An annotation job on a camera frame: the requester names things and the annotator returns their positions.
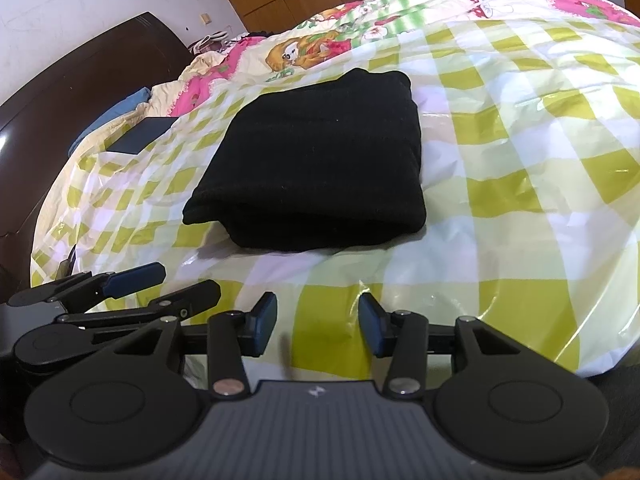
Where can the blue pillow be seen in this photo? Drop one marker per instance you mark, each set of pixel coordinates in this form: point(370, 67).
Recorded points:
point(110, 117)

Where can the striped cloth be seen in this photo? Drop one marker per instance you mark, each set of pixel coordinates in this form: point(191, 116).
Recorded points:
point(212, 42)

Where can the dark wooden headboard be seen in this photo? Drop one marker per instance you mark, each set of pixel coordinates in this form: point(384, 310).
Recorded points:
point(60, 85)

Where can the green white checked plastic sheet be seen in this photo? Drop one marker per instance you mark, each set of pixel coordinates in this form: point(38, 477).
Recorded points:
point(500, 185)

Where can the cartoon printed quilt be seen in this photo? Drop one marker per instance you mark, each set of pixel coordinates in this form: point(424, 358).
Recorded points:
point(320, 45)

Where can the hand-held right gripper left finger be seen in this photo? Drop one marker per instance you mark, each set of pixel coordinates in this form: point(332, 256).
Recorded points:
point(265, 317)

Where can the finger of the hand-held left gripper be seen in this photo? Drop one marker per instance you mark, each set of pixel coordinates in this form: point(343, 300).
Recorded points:
point(185, 297)
point(132, 277)

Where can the black pants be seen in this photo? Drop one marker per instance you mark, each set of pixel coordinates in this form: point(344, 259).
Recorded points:
point(320, 160)

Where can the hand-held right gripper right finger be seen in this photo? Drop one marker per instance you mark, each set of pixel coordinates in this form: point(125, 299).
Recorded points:
point(372, 320)

